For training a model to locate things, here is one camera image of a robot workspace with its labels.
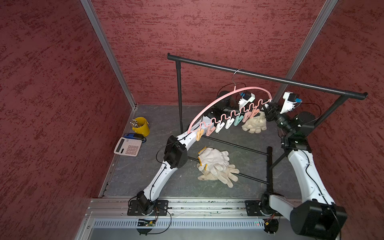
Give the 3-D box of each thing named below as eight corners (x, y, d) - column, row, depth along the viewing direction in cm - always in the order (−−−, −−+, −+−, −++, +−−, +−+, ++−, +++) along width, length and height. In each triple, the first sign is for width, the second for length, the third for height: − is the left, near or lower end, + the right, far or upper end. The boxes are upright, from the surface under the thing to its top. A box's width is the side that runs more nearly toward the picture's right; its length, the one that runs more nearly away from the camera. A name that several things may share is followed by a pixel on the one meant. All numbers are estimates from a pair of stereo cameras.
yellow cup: (137, 138, 104) (131, 127, 94) (140, 127, 110) (135, 116, 100) (148, 138, 104) (143, 127, 94) (151, 127, 110) (147, 116, 100)
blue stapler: (125, 139, 102) (123, 135, 99) (128, 135, 105) (126, 131, 101) (145, 143, 101) (143, 139, 97) (147, 138, 103) (145, 134, 99)
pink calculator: (113, 153, 95) (112, 151, 93) (122, 138, 102) (120, 136, 100) (136, 157, 93) (135, 155, 91) (143, 142, 100) (142, 139, 98)
